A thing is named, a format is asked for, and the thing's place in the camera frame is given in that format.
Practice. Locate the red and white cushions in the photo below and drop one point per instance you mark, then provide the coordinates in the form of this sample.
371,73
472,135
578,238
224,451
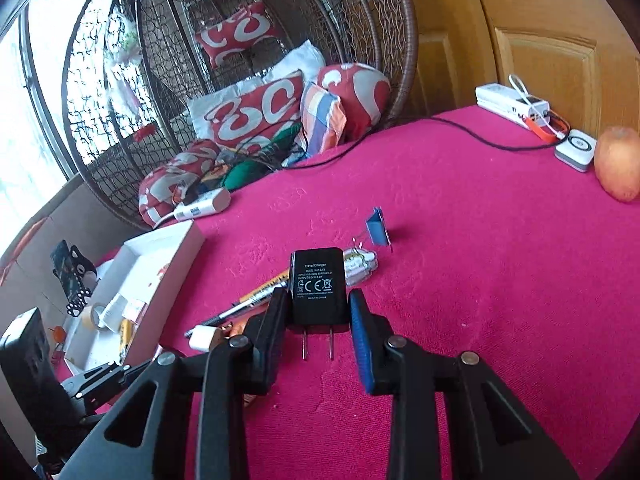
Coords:
295,60

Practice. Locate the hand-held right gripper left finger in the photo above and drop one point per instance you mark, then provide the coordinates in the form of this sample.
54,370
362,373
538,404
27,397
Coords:
272,330

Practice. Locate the green cloth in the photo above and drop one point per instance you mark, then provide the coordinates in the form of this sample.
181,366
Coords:
245,170

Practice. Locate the plaid cushion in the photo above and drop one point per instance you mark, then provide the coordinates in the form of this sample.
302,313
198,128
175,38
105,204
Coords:
322,120

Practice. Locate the black charger plug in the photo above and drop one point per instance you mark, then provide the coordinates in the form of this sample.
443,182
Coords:
317,285

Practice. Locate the red hanging ornament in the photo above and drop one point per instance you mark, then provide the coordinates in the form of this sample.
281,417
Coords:
142,133

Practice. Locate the wicker hanging chair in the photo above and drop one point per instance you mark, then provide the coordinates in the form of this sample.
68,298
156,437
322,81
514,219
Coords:
350,10

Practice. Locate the square red-white cushion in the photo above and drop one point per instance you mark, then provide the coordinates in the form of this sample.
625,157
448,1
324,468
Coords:
255,110

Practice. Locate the wooden door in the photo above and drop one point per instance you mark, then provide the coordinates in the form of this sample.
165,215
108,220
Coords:
525,35

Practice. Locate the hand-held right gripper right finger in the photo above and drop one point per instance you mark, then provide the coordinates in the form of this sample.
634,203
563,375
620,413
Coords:
362,345

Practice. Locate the magenta tablecloth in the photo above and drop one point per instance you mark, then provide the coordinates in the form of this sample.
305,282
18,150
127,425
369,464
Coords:
475,260

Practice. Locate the white tray box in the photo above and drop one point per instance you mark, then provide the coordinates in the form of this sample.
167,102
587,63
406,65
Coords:
150,260

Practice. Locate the red apple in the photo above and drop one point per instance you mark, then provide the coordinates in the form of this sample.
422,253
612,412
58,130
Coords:
620,165

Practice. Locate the large red-white cushion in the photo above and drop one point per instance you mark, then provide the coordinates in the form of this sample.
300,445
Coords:
170,180

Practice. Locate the black smartphone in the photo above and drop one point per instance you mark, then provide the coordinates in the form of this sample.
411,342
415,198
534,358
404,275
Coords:
62,260

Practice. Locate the white feather decoration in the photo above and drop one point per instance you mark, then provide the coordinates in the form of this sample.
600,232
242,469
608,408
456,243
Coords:
120,45

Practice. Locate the white charger plug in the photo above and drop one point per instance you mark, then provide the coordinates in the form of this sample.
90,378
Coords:
205,339

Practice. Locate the clear ballpoint pen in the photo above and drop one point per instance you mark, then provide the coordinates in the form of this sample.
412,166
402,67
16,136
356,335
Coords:
220,319

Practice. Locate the small blue clip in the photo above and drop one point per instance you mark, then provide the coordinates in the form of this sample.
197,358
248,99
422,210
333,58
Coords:
377,227

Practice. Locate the small hanging red-white cushion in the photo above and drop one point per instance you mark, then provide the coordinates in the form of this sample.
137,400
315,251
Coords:
235,35

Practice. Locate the tan tape roll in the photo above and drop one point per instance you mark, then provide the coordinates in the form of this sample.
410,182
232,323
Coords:
90,316

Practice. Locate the black cat phone stand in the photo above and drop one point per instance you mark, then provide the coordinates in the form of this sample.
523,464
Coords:
82,270

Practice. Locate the window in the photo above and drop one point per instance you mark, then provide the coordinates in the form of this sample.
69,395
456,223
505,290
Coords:
30,135

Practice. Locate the white power bank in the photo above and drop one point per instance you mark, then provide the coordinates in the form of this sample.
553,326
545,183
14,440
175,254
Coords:
505,100

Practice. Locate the round red-white cushion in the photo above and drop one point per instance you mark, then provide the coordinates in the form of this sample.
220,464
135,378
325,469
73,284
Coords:
360,90

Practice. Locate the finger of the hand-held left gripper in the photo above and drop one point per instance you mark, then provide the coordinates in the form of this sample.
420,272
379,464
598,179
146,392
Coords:
95,382

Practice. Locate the white power strip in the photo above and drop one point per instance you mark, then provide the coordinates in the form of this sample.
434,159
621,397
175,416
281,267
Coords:
200,206

